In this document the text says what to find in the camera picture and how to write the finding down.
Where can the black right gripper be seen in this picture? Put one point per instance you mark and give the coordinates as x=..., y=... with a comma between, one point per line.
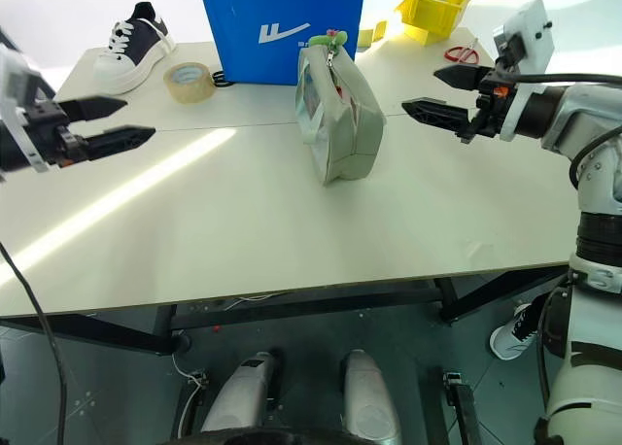
x=491, y=102

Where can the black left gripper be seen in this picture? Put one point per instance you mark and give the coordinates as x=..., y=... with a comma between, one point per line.
x=46, y=131

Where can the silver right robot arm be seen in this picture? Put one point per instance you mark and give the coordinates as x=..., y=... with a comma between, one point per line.
x=590, y=221

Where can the yellow plastic bin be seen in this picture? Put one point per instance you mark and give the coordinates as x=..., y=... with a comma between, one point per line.
x=435, y=12

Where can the grey fabric pouch bag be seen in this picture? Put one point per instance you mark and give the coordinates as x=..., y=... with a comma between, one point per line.
x=337, y=117

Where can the black and white sneaker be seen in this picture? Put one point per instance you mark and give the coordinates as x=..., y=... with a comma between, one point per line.
x=132, y=49

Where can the roll of packing tape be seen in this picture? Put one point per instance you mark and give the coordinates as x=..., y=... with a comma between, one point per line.
x=188, y=81

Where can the small yellow plastic piece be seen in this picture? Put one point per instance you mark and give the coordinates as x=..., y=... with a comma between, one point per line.
x=371, y=34

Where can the green plush zipper charm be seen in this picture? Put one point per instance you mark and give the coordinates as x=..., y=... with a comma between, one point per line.
x=329, y=39

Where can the blue shopping bag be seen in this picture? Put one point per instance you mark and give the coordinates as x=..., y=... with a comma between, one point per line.
x=282, y=27

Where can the bystander white sneaker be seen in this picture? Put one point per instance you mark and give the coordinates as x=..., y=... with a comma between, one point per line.
x=516, y=331

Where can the silver left robot leg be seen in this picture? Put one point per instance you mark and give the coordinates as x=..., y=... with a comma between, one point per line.
x=243, y=399

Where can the silver robot leg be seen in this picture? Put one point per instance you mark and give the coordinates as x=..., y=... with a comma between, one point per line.
x=369, y=396
x=243, y=399

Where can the silver right robot leg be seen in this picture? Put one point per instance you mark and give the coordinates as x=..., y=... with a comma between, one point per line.
x=369, y=396

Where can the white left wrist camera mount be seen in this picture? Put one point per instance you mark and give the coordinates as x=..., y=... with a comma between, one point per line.
x=17, y=102

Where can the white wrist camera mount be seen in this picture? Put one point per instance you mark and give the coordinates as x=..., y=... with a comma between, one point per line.
x=527, y=51
x=17, y=102

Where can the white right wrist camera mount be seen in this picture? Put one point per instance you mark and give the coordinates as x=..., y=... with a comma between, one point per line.
x=527, y=51

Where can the black table frame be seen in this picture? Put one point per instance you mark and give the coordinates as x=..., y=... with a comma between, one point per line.
x=311, y=309

